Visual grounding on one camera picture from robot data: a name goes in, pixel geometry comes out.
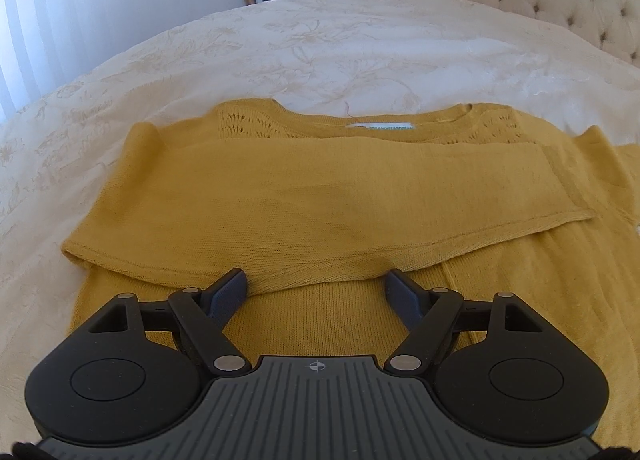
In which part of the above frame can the yellow knit sweater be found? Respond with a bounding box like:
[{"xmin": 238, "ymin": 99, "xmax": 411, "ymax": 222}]
[{"xmin": 61, "ymin": 98, "xmax": 640, "ymax": 460}]

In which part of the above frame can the white sheer curtain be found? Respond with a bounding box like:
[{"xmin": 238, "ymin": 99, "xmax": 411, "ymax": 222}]
[{"xmin": 0, "ymin": 0, "xmax": 131, "ymax": 113}]

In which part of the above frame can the white floral bedspread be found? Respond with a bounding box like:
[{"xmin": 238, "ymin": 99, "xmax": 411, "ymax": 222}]
[{"xmin": 0, "ymin": 0, "xmax": 640, "ymax": 446}]

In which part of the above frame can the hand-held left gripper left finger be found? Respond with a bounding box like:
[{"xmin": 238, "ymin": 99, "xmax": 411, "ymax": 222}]
[{"xmin": 85, "ymin": 267, "xmax": 253, "ymax": 376}]

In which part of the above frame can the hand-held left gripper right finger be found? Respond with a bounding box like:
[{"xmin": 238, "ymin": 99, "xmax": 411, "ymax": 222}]
[{"xmin": 382, "ymin": 268, "xmax": 538, "ymax": 373}]

